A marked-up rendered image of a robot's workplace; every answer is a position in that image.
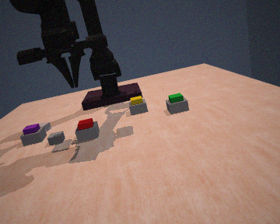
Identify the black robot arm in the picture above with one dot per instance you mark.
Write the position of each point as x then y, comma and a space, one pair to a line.
102, 61

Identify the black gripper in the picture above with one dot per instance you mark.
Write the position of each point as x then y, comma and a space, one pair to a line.
77, 51

